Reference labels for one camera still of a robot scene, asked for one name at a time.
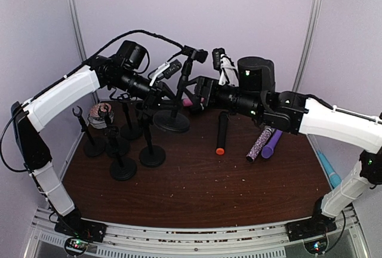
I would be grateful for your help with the purple microphone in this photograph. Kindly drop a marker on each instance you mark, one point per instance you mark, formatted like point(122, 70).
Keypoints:
point(269, 148)

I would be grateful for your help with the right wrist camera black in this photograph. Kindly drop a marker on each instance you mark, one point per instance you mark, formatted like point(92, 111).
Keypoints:
point(216, 58)

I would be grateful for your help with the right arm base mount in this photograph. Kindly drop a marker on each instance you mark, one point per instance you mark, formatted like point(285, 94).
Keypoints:
point(313, 234)

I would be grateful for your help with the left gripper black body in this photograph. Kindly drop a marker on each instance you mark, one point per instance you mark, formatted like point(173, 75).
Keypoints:
point(153, 95)

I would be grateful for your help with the black stand of purple mic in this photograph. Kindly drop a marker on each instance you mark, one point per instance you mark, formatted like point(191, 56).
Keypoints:
point(130, 130)

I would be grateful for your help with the left aluminium corner post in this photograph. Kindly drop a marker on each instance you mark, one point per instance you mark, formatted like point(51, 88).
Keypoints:
point(77, 29)

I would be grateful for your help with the pink microphone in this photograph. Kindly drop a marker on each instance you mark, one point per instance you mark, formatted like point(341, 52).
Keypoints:
point(188, 103)

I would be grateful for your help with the right aluminium corner post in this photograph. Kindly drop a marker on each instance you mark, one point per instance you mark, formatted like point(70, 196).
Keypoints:
point(315, 11)

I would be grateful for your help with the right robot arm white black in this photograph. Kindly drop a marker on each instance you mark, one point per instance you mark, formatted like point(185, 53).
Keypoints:
point(297, 113)

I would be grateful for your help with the front aluminium rail frame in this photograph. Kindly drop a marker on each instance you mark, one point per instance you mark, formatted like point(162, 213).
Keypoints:
point(264, 240)

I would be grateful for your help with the aluminium corner post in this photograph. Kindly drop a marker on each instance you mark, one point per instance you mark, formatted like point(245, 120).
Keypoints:
point(315, 11)
point(77, 29)

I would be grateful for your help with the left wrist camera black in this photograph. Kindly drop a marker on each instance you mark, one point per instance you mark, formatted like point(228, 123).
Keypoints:
point(173, 67)

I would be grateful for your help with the light blue microphone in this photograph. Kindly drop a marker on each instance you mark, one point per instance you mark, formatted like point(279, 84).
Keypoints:
point(333, 178)

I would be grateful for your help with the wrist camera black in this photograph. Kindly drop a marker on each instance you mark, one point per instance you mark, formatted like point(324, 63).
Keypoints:
point(216, 58)
point(173, 67)

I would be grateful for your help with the black stand of glitter mic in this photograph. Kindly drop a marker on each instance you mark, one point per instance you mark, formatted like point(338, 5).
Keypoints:
point(152, 155)

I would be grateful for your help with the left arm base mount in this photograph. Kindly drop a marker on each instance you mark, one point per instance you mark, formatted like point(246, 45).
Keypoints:
point(78, 240)

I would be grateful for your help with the black stand of blue mic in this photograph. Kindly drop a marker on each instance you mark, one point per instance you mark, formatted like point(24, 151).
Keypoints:
point(122, 167)

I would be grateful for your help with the tape roll at back left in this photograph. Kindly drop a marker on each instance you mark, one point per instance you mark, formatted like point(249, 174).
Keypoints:
point(97, 113)

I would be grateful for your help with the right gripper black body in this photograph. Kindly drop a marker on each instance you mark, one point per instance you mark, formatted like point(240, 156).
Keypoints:
point(206, 82)

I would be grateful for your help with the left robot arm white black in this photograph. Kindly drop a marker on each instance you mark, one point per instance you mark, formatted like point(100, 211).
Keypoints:
point(34, 114)

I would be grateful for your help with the glitter mic silver head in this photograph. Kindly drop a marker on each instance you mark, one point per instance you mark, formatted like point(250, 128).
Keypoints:
point(259, 143)

